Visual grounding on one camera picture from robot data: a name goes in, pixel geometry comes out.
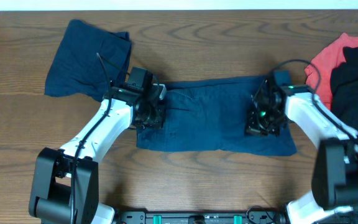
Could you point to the navy blue shorts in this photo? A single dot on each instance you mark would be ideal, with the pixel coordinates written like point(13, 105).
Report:
point(208, 115)

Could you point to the folded navy cloth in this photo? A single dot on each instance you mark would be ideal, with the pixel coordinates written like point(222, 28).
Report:
point(85, 57)

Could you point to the red garment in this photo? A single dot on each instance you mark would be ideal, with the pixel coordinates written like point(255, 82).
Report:
point(318, 74)

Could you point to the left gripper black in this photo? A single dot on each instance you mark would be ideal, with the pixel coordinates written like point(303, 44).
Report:
point(153, 118)

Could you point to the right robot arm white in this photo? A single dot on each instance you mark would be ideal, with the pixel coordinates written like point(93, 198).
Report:
point(334, 185)

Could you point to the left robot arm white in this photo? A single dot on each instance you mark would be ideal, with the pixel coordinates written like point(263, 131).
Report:
point(65, 186)

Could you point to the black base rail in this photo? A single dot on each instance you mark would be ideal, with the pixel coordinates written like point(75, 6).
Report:
point(253, 215)

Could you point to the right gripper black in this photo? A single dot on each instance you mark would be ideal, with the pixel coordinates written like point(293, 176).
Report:
point(253, 127)

